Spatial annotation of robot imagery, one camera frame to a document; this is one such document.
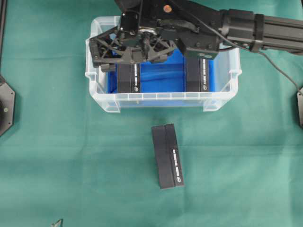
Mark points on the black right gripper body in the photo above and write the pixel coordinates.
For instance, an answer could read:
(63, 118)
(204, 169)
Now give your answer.
(151, 30)

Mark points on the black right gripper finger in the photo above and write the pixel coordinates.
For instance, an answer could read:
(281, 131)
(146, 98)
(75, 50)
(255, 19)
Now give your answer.
(108, 67)

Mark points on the black realsense box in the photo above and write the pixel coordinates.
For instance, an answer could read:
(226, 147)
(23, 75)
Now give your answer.
(167, 156)
(128, 78)
(197, 75)

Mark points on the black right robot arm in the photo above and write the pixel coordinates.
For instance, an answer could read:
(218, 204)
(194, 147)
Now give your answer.
(255, 32)

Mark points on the clear plastic storage case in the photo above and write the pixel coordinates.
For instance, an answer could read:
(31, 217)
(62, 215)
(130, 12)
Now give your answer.
(227, 68)

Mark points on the blue foam liner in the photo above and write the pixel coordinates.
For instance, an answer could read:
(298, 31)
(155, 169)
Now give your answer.
(164, 77)

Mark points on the green table cloth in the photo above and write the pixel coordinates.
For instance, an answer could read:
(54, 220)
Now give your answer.
(66, 158)

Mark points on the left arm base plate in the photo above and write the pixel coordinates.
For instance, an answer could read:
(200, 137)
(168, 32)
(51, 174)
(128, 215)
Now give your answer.
(7, 104)

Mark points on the small metal bracket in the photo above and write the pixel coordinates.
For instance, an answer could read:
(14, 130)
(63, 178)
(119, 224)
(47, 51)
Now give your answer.
(58, 223)

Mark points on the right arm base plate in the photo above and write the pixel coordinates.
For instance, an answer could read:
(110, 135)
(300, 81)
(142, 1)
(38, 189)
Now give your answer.
(300, 106)

